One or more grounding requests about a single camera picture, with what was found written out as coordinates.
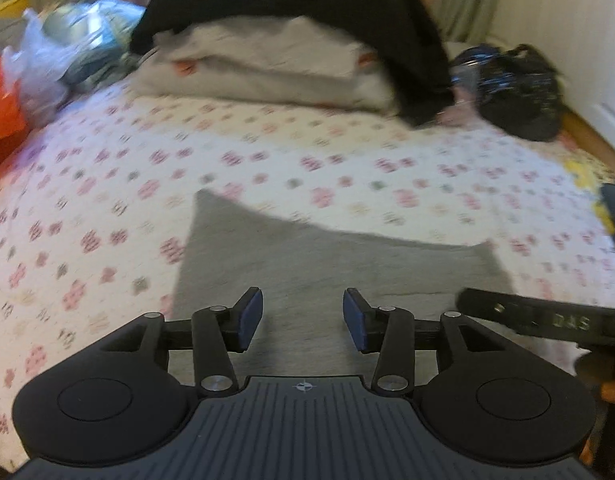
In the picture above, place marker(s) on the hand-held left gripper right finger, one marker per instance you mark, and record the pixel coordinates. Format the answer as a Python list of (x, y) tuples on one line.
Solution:
[(355, 317)]

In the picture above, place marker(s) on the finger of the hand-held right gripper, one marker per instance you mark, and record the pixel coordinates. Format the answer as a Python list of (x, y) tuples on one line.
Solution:
[(497, 310)]

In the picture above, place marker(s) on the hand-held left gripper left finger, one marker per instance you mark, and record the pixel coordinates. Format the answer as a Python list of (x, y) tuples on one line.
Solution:
[(251, 317)]

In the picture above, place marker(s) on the grey pants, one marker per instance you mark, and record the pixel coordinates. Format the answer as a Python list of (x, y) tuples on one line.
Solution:
[(312, 260)]

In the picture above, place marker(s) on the person's right hand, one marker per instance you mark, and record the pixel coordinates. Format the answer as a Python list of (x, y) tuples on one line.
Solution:
[(595, 375)]

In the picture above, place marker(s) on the yellow dotted bag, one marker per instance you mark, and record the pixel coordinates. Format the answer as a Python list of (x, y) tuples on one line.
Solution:
[(587, 175)]

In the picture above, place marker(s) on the floral bed sheet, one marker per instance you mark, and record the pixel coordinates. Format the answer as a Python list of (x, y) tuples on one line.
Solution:
[(112, 200)]

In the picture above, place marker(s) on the clear bag with pink cloth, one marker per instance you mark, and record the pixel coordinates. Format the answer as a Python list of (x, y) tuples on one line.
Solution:
[(460, 112)]

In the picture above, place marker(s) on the black plastic bag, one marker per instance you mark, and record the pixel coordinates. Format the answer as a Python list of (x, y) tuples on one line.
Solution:
[(517, 95)]

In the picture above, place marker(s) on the folded beige blanket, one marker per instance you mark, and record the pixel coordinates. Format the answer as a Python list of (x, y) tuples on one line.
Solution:
[(297, 85)]

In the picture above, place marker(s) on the white floral pillow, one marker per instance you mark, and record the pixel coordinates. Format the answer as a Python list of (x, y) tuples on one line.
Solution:
[(267, 45)]

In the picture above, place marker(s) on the clear plastic bag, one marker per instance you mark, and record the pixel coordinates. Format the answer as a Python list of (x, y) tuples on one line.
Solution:
[(94, 40)]

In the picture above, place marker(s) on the orange plastic bag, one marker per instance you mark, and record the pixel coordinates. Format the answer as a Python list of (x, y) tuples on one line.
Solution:
[(2, 110)]

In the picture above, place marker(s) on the white plastic bag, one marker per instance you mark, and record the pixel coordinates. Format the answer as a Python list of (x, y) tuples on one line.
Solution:
[(34, 75)]

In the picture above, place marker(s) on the grey cloth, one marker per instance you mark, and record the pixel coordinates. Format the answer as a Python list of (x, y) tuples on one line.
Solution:
[(4, 35)]

